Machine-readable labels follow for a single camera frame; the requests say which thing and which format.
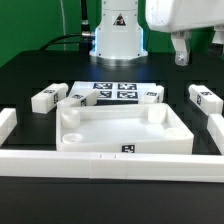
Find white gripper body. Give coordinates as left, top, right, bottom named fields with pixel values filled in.
left=145, top=0, right=224, bottom=33

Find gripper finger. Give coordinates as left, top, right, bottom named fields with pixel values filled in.
left=171, top=30, right=191, bottom=66
left=210, top=27, right=224, bottom=56

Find white desk top tray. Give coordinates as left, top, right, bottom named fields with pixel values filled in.
left=56, top=103, right=194, bottom=154

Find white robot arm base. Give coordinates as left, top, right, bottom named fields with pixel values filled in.
left=89, top=0, right=148, bottom=66

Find white right fence block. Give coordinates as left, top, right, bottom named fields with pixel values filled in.
left=207, top=114, right=224, bottom=156

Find white fence block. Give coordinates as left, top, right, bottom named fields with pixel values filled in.
left=207, top=114, right=224, bottom=156
left=0, top=108, right=17, bottom=146

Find white left fence block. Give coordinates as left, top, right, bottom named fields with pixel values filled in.
left=0, top=108, right=17, bottom=146

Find white front fence bar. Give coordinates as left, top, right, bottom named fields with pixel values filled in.
left=0, top=150, right=224, bottom=183

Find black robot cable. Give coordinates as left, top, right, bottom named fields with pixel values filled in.
left=39, top=0, right=98, bottom=52

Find white marker base plate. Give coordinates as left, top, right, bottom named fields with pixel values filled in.
left=69, top=81, right=156, bottom=101

